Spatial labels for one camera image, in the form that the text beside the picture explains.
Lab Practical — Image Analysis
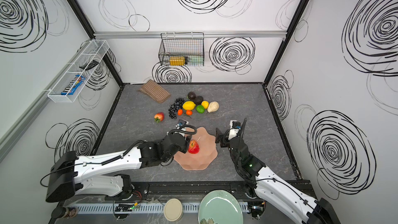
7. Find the red fake apple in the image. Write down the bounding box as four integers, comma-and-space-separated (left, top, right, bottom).
188, 140, 200, 154

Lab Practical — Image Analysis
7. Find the pink wavy fruit bowl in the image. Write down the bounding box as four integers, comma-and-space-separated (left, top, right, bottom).
174, 127, 218, 171

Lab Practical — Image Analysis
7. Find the beige fake pear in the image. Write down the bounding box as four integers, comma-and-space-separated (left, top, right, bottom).
207, 101, 219, 113

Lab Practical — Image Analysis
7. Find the dark fake avocado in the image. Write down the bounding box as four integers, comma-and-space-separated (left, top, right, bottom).
193, 95, 204, 105

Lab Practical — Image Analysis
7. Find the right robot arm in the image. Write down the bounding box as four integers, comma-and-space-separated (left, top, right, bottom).
216, 119, 340, 224

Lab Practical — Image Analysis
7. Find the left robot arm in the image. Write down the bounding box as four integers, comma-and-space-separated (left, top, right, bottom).
46, 120, 197, 203

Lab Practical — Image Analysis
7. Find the red fake strawberry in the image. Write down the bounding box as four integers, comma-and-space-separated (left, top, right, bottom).
154, 112, 164, 123

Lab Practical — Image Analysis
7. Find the green fake lime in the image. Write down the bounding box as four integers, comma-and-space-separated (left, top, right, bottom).
196, 105, 205, 114

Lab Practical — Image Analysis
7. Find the large yellow fake lemon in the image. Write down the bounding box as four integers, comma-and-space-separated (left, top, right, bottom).
182, 101, 196, 111

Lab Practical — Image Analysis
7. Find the black fake grape bunch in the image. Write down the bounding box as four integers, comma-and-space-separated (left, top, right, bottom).
169, 97, 185, 119

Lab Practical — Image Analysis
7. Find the small yellow fake lemon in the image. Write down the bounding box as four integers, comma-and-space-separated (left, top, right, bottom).
201, 101, 209, 110

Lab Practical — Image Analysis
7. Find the dark brown fake fig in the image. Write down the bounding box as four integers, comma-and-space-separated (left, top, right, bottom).
187, 92, 197, 101

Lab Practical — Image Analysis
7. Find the brown folded cloth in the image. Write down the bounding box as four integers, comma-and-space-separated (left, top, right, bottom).
138, 79, 171, 104

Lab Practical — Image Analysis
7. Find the green plate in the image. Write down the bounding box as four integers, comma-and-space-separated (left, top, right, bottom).
198, 190, 244, 224

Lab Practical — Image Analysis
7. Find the beige round lid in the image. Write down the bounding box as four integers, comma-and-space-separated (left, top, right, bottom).
163, 198, 183, 222

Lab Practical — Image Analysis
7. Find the green item in basket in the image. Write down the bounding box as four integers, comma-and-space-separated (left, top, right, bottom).
187, 55, 204, 66

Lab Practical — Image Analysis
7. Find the yellow bottle in basket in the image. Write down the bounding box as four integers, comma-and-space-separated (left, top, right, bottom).
169, 56, 189, 66

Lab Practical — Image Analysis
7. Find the black remote control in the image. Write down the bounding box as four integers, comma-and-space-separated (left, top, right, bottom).
79, 60, 99, 71

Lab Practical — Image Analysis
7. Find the blue candy packet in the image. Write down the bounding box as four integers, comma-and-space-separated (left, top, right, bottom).
61, 75, 86, 95

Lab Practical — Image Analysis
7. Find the dark jar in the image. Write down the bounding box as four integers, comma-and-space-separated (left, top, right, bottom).
51, 207, 78, 219

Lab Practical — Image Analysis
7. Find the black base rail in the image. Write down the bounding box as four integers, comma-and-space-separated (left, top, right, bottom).
62, 180, 315, 203

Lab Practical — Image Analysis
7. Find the white cable duct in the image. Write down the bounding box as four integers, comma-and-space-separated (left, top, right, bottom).
69, 202, 249, 215

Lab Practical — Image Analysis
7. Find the black wire wall basket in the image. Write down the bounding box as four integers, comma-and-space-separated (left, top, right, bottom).
158, 32, 205, 66

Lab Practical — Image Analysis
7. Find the white wire wall shelf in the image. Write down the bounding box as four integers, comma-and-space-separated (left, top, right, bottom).
47, 39, 110, 103

